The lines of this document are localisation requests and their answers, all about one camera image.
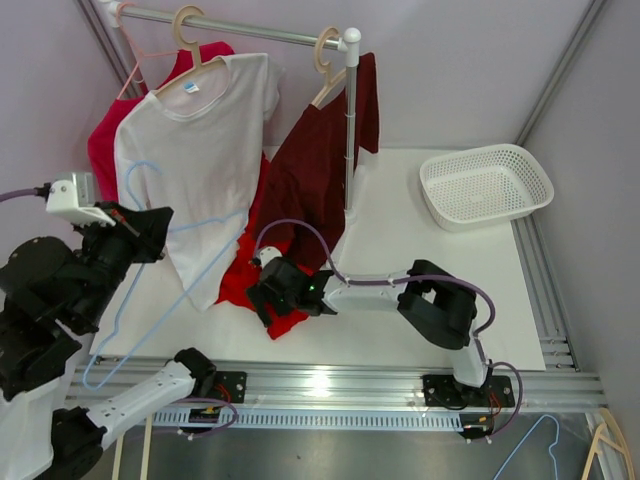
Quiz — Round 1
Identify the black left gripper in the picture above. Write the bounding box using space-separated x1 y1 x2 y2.
73 197 175 326

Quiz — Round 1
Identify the bright red t shirt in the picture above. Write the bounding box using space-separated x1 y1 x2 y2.
215 149 314 342

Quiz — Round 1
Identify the white t shirt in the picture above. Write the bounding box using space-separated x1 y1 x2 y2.
114 53 282 311

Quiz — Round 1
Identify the maroon t shirt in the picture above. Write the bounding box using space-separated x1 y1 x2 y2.
254 52 380 271

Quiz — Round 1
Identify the light blue wire hanger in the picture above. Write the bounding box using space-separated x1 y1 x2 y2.
83 158 250 391

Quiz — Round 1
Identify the beige hanger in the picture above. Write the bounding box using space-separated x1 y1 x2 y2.
154 5 226 98
311 26 346 108

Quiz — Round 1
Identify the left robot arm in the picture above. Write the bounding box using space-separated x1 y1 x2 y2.
1 202 216 479

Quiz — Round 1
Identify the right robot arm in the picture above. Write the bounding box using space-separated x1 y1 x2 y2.
246 256 496 405

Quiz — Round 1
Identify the pink magenta t shirt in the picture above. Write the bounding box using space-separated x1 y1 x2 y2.
87 41 235 201

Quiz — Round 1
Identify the beige hanger floor left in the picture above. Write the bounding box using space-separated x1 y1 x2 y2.
110 417 153 480

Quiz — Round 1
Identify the beige hanger floor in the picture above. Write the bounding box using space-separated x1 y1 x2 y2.
581 408 636 480
110 417 153 480

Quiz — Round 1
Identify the blue hanger on floor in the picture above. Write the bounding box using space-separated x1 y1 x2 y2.
492 414 564 480

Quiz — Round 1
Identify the beige hanger floor right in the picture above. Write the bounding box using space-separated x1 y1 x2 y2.
581 408 636 480

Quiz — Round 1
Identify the white perforated plastic basket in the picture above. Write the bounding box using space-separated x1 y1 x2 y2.
419 144 554 233

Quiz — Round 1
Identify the white clothes rack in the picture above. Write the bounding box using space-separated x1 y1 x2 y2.
98 1 361 226

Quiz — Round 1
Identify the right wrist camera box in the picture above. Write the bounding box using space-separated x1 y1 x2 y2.
252 246 282 267

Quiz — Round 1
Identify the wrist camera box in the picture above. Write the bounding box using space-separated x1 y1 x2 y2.
46 172 115 227
252 246 282 267

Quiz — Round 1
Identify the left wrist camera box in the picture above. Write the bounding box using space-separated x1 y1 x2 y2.
46 172 115 227

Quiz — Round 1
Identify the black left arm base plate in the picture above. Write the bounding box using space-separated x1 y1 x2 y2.
204 371 248 404

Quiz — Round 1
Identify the white slotted cable duct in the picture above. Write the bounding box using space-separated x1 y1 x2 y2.
153 407 463 432

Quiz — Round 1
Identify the pink wire hanger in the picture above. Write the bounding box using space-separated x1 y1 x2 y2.
114 2 179 97

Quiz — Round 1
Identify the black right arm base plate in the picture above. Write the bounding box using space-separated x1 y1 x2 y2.
421 374 516 411

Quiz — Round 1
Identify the aluminium rail frame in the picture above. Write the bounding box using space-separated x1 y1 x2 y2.
67 220 606 412

